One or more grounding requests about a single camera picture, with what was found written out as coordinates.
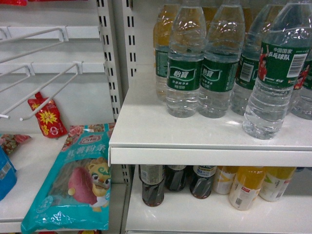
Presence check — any water bottle with barcode label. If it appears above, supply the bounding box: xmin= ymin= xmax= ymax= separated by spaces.
xmin=242 ymin=0 xmax=312 ymax=140

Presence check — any white water shelf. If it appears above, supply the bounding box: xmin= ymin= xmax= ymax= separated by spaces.
xmin=110 ymin=65 xmax=312 ymax=167

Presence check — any front left water bottle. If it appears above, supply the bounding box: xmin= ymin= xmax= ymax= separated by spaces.
xmin=166 ymin=0 xmax=206 ymax=118

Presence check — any white slotted shelf upright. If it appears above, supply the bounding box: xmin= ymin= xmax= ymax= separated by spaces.
xmin=97 ymin=0 xmax=137 ymax=187

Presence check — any water bottle barcode side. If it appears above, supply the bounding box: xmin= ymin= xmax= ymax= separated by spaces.
xmin=230 ymin=0 xmax=285 ymax=117

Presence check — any rightmost water bottle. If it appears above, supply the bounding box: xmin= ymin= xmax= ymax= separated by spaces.
xmin=291 ymin=51 xmax=312 ymax=120

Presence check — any dark drink bottle left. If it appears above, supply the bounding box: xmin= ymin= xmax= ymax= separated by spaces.
xmin=138 ymin=164 xmax=165 ymax=207

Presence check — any dark drink bottle middle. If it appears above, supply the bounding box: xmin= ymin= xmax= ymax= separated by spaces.
xmin=165 ymin=165 xmax=187 ymax=192

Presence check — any dark drink bottle blue label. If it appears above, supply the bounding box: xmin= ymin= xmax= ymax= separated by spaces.
xmin=190 ymin=165 xmax=217 ymax=199

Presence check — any white yellow drink bottle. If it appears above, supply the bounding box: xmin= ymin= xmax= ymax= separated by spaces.
xmin=213 ymin=166 xmax=238 ymax=195

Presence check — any yellow tea bottle behind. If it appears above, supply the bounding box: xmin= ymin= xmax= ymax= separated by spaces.
xmin=153 ymin=0 xmax=180 ymax=101

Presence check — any red sauce pouch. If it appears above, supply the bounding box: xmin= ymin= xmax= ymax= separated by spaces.
xmin=27 ymin=92 xmax=68 ymax=138

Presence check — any teal sweet potato noodle bag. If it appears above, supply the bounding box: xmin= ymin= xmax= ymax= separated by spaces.
xmin=21 ymin=123 xmax=115 ymax=234

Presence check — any orange juice bottle front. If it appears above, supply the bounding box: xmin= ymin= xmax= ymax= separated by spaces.
xmin=229 ymin=166 xmax=266 ymax=211

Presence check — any yellow juice bottle right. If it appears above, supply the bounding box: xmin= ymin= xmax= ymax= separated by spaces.
xmin=259 ymin=166 xmax=296 ymax=202

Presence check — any floral snack bag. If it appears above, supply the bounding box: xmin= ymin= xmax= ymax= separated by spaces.
xmin=0 ymin=134 xmax=31 ymax=155

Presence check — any blue snack bag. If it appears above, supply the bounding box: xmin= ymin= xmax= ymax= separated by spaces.
xmin=0 ymin=148 xmax=17 ymax=200

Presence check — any white wire display hook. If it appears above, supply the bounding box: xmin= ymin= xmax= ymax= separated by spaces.
xmin=0 ymin=61 xmax=84 ymax=121

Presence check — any upper white wire hook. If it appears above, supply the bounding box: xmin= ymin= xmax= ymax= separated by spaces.
xmin=0 ymin=26 xmax=69 ymax=64

